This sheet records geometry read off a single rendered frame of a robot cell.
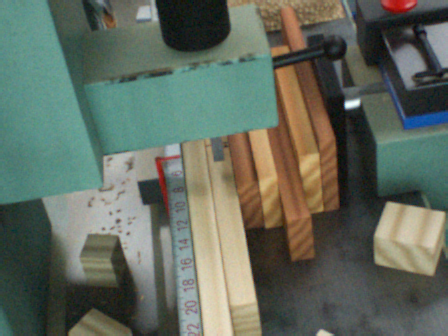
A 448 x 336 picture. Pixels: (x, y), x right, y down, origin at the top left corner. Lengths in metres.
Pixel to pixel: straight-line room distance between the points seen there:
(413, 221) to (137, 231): 0.32
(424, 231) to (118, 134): 0.24
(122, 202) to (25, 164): 0.31
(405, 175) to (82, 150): 0.27
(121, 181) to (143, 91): 0.33
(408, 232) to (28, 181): 0.28
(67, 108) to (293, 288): 0.23
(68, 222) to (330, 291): 0.34
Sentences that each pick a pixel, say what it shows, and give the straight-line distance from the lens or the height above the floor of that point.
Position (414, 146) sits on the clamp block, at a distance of 0.73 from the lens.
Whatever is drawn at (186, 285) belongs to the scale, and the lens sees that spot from 0.63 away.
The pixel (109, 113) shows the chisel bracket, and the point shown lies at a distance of 0.65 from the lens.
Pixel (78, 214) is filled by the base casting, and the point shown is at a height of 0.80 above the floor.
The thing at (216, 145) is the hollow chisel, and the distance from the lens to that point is 0.72.
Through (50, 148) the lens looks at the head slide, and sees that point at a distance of 0.63.
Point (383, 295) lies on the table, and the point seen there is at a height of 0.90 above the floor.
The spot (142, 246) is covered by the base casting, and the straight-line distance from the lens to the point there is 0.88.
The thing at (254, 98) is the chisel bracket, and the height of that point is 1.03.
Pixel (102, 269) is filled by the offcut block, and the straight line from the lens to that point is 0.84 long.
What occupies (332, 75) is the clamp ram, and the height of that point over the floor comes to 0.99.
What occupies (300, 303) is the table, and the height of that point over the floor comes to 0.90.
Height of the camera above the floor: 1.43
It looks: 42 degrees down
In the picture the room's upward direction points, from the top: 10 degrees counter-clockwise
